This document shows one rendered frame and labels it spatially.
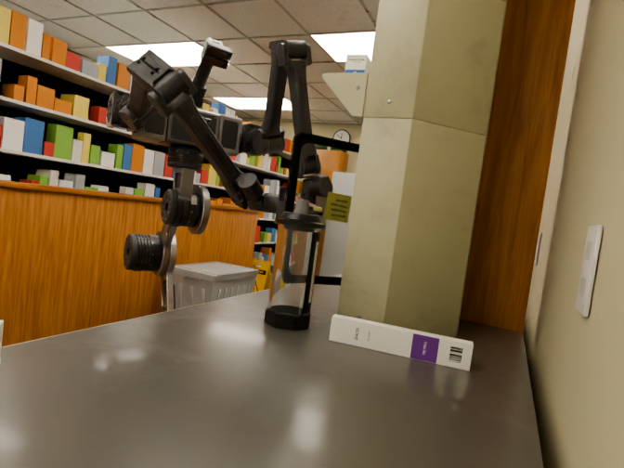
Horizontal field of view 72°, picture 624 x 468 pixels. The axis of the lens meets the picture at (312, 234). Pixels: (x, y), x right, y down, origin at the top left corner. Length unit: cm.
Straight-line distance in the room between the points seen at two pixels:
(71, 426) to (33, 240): 224
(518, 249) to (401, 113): 53
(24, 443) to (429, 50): 93
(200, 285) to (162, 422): 267
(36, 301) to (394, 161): 227
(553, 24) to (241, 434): 124
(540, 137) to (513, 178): 12
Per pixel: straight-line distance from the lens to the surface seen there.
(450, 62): 104
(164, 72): 119
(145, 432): 52
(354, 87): 102
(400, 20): 105
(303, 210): 91
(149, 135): 170
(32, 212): 270
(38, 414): 57
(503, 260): 129
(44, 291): 283
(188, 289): 325
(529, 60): 137
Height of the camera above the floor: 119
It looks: 3 degrees down
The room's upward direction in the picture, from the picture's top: 7 degrees clockwise
